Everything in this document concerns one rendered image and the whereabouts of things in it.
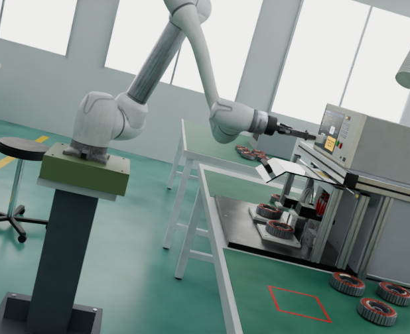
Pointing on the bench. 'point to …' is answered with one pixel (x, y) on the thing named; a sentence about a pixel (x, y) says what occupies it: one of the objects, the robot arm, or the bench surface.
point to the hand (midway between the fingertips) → (314, 137)
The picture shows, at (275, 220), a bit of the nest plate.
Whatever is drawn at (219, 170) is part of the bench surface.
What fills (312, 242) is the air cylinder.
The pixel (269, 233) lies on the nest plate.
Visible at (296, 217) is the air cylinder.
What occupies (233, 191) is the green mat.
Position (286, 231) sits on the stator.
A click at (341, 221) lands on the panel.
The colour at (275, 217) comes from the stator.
